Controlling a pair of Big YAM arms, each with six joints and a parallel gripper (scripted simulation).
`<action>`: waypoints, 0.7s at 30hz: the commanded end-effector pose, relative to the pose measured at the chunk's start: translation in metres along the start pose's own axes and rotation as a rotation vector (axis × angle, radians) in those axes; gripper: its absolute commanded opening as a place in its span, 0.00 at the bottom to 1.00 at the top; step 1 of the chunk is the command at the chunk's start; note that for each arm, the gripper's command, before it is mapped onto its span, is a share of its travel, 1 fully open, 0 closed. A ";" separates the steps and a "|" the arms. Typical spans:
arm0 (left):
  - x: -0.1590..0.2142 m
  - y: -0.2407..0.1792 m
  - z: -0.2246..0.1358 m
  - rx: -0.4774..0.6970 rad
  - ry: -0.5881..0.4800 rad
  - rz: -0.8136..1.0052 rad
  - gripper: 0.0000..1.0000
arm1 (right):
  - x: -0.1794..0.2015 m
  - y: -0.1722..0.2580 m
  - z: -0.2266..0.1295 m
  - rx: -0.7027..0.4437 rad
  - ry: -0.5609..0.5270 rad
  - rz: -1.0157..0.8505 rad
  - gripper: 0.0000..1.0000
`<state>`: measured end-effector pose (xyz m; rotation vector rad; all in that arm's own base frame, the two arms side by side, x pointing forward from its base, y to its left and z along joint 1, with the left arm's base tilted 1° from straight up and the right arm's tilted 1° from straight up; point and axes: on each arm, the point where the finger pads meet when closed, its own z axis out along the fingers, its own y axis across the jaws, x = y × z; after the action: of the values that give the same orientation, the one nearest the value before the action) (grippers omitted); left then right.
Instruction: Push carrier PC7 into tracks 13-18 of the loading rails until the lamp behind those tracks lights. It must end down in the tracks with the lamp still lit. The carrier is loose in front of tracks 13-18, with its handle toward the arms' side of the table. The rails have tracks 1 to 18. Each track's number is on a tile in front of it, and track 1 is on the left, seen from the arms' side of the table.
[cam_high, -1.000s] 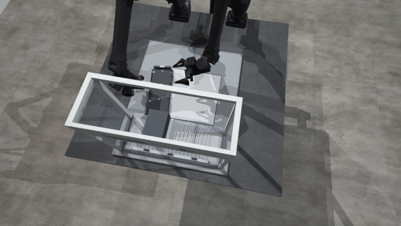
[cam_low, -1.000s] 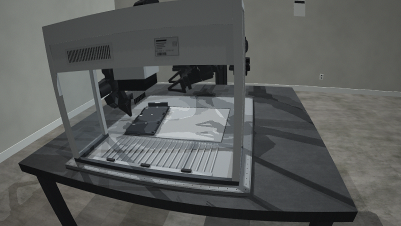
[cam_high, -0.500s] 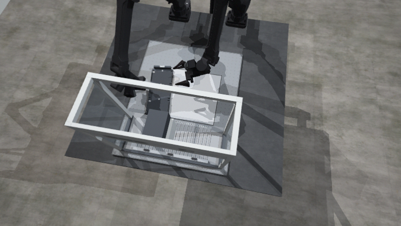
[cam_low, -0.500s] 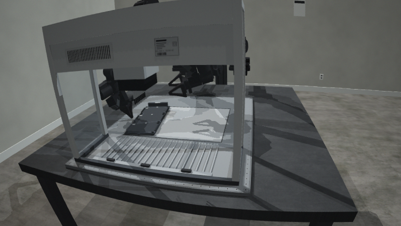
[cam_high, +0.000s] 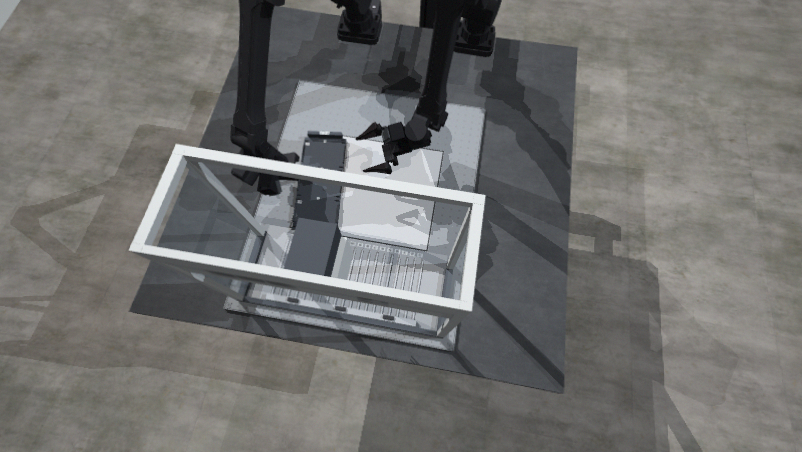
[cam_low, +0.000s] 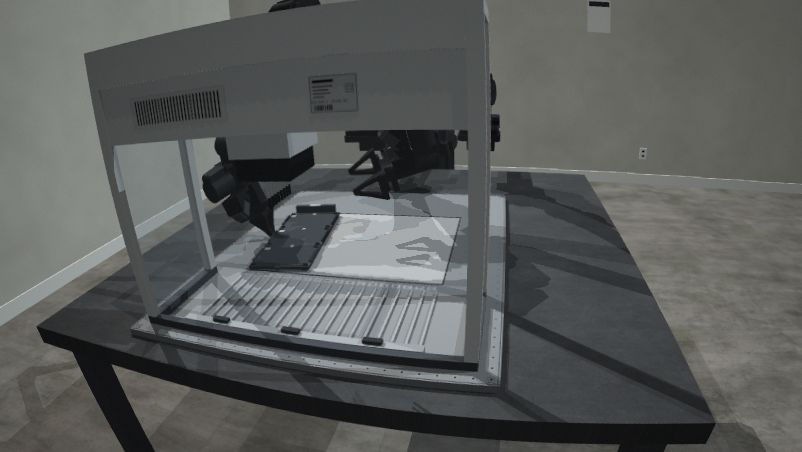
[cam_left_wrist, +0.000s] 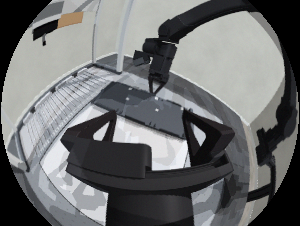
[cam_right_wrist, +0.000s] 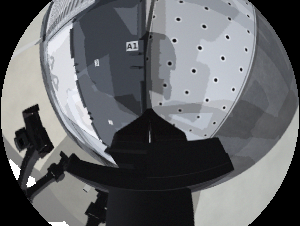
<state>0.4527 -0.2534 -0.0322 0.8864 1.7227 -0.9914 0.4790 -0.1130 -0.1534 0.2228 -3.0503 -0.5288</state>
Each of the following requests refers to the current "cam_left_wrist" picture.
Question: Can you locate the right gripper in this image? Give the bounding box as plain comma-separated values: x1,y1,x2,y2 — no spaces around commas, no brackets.
147,56,173,94

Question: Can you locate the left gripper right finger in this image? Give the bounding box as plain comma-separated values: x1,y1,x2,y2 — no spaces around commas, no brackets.
182,109,235,166

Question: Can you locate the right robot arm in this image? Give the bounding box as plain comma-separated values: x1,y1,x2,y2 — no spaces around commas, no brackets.
133,0,297,159

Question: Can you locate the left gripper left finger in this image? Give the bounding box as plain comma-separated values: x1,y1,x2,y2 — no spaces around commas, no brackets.
64,109,117,142

